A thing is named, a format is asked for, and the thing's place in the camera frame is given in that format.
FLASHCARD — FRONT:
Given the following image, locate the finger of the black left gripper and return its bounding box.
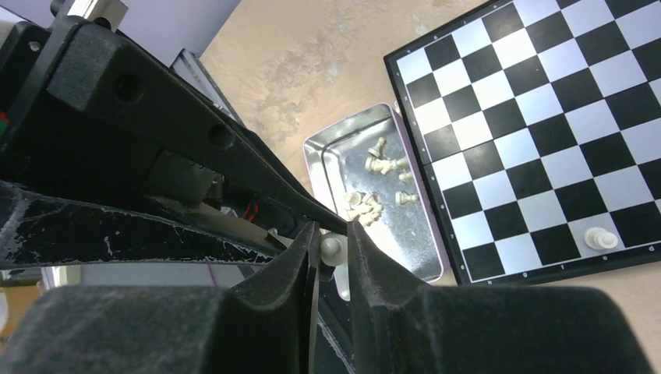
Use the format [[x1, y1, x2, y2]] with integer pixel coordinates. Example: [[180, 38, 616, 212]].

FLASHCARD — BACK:
[[47, 16, 347, 234], [1, 182, 287, 270]]

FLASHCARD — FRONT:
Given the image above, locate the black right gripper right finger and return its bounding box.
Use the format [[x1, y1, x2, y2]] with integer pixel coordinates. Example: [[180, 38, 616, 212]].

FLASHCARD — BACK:
[[348, 223, 652, 373]]

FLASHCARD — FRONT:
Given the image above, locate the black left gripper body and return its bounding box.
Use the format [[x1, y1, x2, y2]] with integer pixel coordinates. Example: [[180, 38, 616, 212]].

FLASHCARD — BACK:
[[1, 21, 216, 206]]

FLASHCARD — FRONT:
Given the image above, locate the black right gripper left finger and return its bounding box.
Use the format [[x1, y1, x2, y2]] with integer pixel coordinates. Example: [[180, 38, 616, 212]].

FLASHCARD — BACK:
[[1, 223, 316, 373]]

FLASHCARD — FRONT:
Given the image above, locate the white pawn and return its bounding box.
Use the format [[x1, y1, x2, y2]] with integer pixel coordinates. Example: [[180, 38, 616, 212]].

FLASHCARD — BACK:
[[320, 232, 348, 267]]

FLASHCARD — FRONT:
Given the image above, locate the white chess piece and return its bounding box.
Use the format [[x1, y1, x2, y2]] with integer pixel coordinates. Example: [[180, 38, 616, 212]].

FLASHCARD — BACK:
[[584, 227, 619, 251]]

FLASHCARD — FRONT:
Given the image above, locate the white chess pieces pile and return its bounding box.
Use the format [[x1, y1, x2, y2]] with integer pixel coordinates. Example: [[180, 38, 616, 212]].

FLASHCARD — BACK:
[[342, 136, 421, 227]]

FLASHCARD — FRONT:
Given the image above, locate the black white chess board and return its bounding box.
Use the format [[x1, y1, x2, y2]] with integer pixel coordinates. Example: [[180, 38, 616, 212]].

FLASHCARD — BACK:
[[384, 1, 660, 284]]

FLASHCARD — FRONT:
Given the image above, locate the silver lilac metal tin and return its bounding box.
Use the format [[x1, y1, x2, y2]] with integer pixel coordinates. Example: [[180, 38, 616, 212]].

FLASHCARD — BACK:
[[303, 104, 447, 283]]

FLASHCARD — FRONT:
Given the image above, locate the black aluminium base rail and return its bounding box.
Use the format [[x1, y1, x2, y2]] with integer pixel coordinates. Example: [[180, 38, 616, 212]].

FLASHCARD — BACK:
[[171, 49, 242, 123]]

